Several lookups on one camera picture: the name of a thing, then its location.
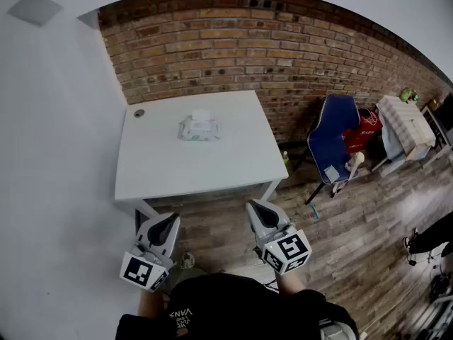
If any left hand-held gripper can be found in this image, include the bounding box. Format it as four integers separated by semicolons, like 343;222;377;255
119;211;181;293

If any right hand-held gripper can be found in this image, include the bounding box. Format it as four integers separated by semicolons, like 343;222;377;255
246;199;314;276

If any white wet wipes pack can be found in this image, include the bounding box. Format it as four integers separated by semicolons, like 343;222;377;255
176;108;222;143

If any person's right forearm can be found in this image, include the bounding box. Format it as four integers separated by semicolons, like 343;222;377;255
274;270;309;297

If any person's left forearm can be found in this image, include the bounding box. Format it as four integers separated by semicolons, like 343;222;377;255
137;288;171;320

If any white table leg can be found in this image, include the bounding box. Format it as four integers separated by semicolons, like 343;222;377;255
134;203;160;239
261;178;282;203

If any person's camouflage shoe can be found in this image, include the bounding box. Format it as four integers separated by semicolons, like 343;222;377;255
179;252;196;271

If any person's black shirt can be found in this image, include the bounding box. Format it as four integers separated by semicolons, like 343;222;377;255
115;272;360;340

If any beige bottle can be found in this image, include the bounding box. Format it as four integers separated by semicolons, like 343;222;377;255
345;151;365;182

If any blue chair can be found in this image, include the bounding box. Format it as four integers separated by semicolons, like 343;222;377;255
292;93;362;205

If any red bag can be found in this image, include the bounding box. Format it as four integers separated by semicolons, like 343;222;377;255
342;107;384;155

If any pale blue cloth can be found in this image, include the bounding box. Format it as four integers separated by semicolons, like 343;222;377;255
380;117;406;162

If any checkered cloth covered table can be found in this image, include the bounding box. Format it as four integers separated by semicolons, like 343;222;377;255
375;95;437;161

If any grey metal rack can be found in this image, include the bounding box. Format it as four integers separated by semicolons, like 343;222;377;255
406;256;453;340

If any black monitor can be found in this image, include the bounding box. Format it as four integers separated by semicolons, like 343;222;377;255
433;92;453;130

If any grey ceiling panel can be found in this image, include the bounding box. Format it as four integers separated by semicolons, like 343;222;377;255
6;0;64;28

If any grey shoulder strap pad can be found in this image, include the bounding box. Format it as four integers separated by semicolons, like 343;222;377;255
317;317;355;340

